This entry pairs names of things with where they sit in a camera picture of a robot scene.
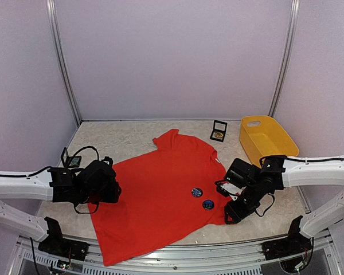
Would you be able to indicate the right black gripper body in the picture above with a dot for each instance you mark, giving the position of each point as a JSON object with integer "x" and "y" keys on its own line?
{"x": 249, "y": 204}

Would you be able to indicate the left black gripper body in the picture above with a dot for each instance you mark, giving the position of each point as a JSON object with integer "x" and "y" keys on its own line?
{"x": 111, "y": 197}

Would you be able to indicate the black case with teal brooch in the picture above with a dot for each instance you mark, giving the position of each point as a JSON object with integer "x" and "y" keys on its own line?
{"x": 69, "y": 161}

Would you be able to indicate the red t-shirt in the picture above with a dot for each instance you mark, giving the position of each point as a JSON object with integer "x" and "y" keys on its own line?
{"x": 156, "y": 207}

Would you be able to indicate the yellow plastic basket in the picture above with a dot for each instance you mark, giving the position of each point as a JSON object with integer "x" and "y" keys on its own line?
{"x": 263, "y": 136}

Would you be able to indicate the black case with yellow brooch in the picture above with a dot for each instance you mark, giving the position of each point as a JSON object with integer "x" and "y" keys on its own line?
{"x": 219, "y": 131}

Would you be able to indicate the yellow sunflower brooch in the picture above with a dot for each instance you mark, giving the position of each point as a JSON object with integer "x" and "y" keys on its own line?
{"x": 219, "y": 135}

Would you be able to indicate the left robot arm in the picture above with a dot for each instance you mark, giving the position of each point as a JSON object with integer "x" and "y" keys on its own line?
{"x": 96, "y": 183}

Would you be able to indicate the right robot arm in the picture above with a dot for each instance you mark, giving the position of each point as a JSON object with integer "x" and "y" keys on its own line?
{"x": 246, "y": 184}

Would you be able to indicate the dark blue pinned badge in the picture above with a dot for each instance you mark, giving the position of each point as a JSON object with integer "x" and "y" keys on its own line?
{"x": 196, "y": 192}

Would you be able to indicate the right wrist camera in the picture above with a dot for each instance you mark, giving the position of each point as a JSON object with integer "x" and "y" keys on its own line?
{"x": 227, "y": 189}

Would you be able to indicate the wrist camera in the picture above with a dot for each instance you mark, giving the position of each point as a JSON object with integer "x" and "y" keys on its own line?
{"x": 227, "y": 189}
{"x": 107, "y": 162}

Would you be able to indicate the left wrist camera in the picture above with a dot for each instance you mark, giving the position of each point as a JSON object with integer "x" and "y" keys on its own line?
{"x": 107, "y": 162}

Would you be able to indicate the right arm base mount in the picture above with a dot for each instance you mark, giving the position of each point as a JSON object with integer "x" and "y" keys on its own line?
{"x": 284, "y": 247}

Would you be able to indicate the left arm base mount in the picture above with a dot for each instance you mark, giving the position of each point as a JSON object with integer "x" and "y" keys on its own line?
{"x": 67, "y": 248}

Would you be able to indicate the left aluminium frame post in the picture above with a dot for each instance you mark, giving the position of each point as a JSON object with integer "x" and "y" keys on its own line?
{"x": 56, "y": 37}

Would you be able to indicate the aluminium frame post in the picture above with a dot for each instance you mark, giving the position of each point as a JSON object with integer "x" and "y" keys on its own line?
{"x": 56, "y": 37}
{"x": 290, "y": 37}

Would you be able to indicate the front aluminium rail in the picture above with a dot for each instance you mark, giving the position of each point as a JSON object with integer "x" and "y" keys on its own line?
{"x": 242, "y": 257}

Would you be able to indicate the right aluminium frame post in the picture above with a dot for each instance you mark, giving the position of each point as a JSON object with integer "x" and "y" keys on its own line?
{"x": 290, "y": 37}

